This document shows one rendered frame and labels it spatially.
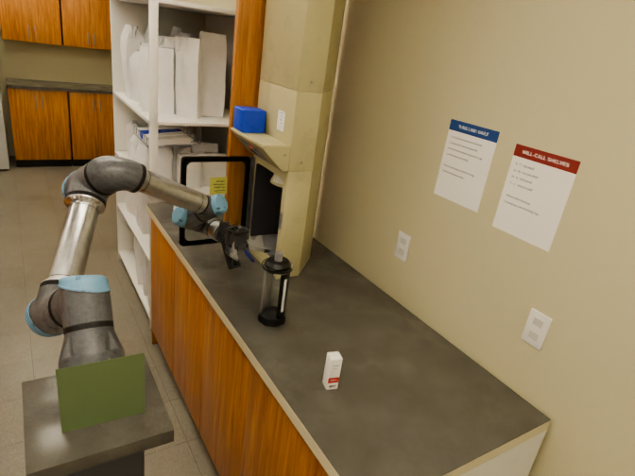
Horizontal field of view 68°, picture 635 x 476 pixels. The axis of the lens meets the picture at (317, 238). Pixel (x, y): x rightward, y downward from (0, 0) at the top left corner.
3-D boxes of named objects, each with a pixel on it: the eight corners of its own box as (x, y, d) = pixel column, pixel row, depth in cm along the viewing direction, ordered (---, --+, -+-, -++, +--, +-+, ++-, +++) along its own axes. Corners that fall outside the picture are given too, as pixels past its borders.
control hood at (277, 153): (253, 150, 205) (255, 127, 201) (288, 172, 180) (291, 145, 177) (229, 150, 199) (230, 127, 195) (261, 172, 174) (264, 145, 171)
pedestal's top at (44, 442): (27, 487, 103) (25, 474, 102) (23, 393, 128) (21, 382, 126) (174, 441, 120) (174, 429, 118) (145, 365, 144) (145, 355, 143)
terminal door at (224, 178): (244, 240, 219) (250, 156, 204) (179, 246, 203) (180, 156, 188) (244, 239, 220) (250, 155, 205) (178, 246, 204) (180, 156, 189)
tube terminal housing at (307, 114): (291, 243, 236) (311, 83, 207) (325, 271, 212) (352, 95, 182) (245, 247, 223) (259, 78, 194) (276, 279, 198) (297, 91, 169)
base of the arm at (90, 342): (54, 370, 107) (50, 327, 110) (62, 372, 121) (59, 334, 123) (125, 356, 114) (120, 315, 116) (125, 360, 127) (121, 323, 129)
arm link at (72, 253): (44, 322, 117) (90, 150, 143) (14, 334, 124) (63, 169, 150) (89, 333, 125) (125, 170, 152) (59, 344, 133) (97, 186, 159)
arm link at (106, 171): (109, 138, 137) (229, 192, 175) (87, 152, 142) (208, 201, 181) (107, 172, 132) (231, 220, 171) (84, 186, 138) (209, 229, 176)
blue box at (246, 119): (254, 127, 200) (256, 106, 197) (265, 133, 193) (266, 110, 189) (232, 127, 195) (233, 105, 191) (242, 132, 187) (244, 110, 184)
